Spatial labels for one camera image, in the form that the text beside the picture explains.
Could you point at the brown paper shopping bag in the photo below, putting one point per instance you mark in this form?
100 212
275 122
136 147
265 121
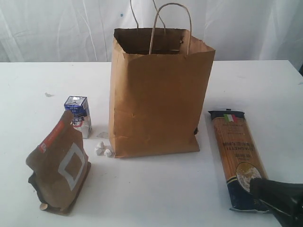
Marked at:
158 83

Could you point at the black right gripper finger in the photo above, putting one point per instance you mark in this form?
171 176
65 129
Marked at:
284 200

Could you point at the spaghetti packet dark blue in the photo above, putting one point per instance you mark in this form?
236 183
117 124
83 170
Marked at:
240 159

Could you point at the blue white milk carton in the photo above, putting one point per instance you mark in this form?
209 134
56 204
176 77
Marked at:
79 107

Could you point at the brown kraft coffee pouch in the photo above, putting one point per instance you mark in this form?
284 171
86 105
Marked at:
60 166

